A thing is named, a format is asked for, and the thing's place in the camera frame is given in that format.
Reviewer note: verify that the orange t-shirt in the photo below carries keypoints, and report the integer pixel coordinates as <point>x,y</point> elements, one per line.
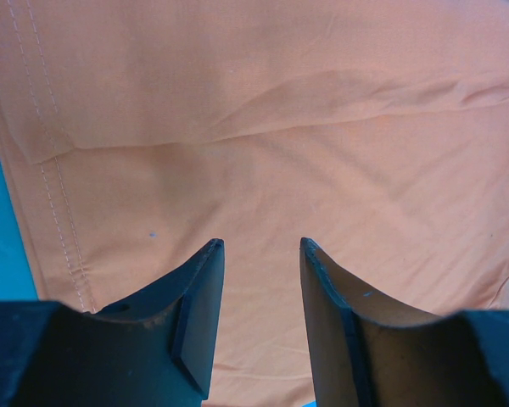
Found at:
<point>133,132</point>

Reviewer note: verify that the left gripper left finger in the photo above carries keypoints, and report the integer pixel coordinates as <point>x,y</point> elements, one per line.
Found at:
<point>155,347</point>

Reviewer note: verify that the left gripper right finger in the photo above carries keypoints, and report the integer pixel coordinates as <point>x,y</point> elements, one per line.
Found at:
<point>369,349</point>

